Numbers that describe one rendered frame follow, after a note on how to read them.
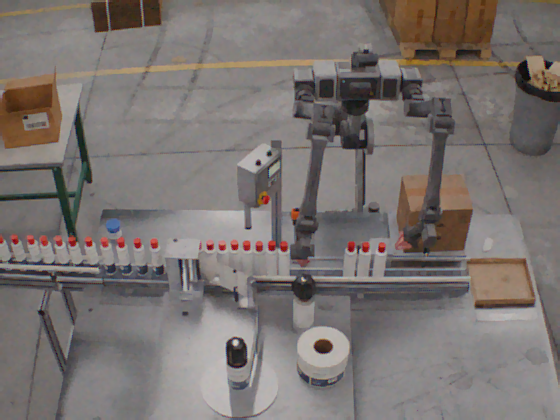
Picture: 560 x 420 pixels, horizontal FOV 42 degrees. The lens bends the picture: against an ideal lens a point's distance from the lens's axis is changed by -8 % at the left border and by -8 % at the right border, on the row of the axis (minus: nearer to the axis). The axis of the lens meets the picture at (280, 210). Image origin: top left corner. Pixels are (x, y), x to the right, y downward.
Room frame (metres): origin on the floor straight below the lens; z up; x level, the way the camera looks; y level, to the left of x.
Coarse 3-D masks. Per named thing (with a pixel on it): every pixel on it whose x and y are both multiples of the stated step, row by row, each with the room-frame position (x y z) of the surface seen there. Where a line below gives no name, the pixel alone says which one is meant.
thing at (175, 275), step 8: (168, 264) 2.16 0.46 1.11; (176, 264) 2.16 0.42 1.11; (184, 264) 2.16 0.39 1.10; (192, 264) 2.19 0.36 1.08; (168, 272) 2.16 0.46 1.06; (176, 272) 2.16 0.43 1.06; (184, 272) 2.27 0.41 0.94; (192, 272) 2.27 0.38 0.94; (168, 280) 2.16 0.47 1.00; (176, 280) 2.16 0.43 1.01; (184, 280) 2.22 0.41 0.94; (176, 288) 2.16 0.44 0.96; (184, 288) 2.17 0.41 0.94; (192, 288) 2.17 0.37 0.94; (200, 288) 2.18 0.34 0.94; (176, 296) 2.16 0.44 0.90; (184, 296) 2.16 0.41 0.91; (192, 296) 2.16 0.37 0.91; (200, 296) 2.16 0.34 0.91
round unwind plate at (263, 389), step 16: (208, 368) 1.79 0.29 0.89; (224, 368) 1.79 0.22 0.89; (256, 368) 1.79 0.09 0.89; (208, 384) 1.71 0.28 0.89; (224, 384) 1.71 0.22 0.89; (256, 384) 1.71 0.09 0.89; (272, 384) 1.72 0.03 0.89; (208, 400) 1.63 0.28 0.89; (224, 400) 1.64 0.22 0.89; (240, 400) 1.64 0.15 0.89; (256, 400) 1.64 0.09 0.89; (272, 400) 1.64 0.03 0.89; (240, 416) 1.56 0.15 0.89
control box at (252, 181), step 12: (264, 144) 2.48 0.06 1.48; (252, 156) 2.40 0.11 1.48; (264, 156) 2.40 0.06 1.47; (276, 156) 2.41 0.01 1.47; (240, 168) 2.34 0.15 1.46; (252, 168) 2.33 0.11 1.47; (264, 168) 2.34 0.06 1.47; (240, 180) 2.34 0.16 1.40; (252, 180) 2.31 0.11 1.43; (264, 180) 2.34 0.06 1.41; (240, 192) 2.35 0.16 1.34; (252, 192) 2.31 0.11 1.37; (264, 192) 2.33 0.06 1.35; (252, 204) 2.31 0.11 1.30
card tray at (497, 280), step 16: (480, 272) 2.35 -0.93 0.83; (496, 272) 2.35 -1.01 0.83; (512, 272) 2.35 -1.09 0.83; (528, 272) 2.33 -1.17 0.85; (480, 288) 2.25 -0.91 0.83; (496, 288) 2.25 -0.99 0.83; (512, 288) 2.25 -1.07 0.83; (528, 288) 2.24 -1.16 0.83; (480, 304) 2.16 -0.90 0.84; (496, 304) 2.16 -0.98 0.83
